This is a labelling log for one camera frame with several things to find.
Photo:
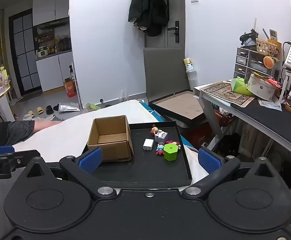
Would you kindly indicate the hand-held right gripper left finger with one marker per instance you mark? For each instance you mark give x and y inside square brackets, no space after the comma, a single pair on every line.
[90,160]

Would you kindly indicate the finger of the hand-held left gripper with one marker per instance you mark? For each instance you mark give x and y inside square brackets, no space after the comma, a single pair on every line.
[0,149]

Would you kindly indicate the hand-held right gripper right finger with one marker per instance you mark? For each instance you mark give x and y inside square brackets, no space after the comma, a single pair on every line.
[209,161]

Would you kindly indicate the brown cardboard box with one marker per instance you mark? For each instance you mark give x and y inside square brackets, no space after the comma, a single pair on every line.
[118,152]

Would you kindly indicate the green hexagonal block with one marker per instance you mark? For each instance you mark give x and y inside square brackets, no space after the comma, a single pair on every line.
[171,152]

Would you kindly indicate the small colourful toy figure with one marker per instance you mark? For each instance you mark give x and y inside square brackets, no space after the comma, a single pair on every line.
[160,148]

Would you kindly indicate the purple block toy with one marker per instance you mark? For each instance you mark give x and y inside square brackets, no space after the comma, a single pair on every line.
[161,137]

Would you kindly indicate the black tray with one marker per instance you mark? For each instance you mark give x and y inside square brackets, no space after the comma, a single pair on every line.
[148,170]

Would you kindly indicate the white charger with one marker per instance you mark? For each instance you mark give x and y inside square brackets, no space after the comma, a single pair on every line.
[148,144]

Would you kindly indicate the brown-haired doll figure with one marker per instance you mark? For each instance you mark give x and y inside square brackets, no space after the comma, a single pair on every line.
[155,129]

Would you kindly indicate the black bag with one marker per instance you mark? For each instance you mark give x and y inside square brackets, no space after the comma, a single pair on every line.
[229,145]

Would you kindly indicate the brown carton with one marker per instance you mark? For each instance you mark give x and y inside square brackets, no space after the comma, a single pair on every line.
[198,135]

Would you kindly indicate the white plastic bag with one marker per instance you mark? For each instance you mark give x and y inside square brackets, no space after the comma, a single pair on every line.
[28,116]

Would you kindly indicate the red basket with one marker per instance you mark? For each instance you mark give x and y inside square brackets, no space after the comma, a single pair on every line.
[224,118]

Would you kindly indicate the yellow slipper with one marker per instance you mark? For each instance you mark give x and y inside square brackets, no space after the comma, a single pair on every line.
[40,110]
[31,113]

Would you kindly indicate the grey desk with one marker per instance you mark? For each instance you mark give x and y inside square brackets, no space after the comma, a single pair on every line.
[208,110]

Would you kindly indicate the yellow green snack bag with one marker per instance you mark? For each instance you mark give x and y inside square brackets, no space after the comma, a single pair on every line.
[93,107]

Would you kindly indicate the silver foil bag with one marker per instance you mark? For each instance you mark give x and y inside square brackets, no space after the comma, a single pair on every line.
[69,107]

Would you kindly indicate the black framed board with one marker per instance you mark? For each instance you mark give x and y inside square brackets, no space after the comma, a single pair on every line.
[180,107]

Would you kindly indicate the black slipper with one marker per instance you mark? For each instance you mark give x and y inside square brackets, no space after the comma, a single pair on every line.
[49,109]
[56,107]

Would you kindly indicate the patterned table mat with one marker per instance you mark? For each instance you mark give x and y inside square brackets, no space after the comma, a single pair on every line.
[220,91]

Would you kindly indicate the clear bag with yellow face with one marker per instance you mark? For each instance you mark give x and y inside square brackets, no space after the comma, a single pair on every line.
[123,96]

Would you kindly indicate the white rack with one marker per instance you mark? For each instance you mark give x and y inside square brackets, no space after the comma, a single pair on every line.
[76,87]

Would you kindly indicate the orange cardboard box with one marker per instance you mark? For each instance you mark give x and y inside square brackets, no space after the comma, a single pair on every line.
[69,87]

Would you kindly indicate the black desk mat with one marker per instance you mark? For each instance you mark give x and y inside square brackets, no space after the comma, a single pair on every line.
[273,120]

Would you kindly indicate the white plastic bin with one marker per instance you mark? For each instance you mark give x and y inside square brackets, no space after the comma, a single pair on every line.
[192,81]

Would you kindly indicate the printed paper sheet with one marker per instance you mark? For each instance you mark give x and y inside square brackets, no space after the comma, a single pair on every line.
[270,103]

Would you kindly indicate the spray bottle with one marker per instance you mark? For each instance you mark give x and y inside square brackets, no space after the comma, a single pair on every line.
[71,72]

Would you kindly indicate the round white tin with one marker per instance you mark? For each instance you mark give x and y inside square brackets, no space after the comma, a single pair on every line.
[260,87]

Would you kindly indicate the white lower cabinet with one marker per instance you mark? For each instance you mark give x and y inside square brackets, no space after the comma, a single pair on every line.
[53,72]

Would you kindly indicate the white cabinet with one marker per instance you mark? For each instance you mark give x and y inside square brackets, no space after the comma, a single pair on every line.
[50,5]
[53,72]

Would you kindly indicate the black framed glass door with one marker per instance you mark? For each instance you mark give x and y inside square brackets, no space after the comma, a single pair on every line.
[25,55]

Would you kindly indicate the yellow can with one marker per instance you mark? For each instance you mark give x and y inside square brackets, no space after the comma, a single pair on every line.
[188,65]

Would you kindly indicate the grey drawer organizer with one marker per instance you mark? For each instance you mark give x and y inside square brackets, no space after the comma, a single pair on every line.
[241,62]

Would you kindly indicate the white rice cooker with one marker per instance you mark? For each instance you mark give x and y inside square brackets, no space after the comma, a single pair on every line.
[41,53]

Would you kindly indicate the orange round plush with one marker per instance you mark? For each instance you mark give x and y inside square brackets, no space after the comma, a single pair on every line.
[269,62]

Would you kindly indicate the shelf of bottles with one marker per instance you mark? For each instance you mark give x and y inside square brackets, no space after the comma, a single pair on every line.
[53,42]

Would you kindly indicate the black desk gadget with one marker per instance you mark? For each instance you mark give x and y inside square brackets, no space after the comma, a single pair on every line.
[248,38]

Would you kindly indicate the woven basket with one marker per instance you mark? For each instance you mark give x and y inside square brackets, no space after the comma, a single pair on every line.
[266,46]

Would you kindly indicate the black range hood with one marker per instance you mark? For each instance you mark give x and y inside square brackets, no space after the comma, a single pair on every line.
[53,23]

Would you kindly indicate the white remote control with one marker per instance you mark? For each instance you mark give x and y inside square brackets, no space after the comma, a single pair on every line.
[273,34]

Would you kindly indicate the white upper cabinet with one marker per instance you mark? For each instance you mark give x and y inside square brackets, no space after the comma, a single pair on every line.
[50,5]

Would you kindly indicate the grey door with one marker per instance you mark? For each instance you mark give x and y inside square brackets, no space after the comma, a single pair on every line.
[176,5]

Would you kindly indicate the black hanging jackets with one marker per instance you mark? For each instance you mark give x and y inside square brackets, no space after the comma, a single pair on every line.
[148,5]

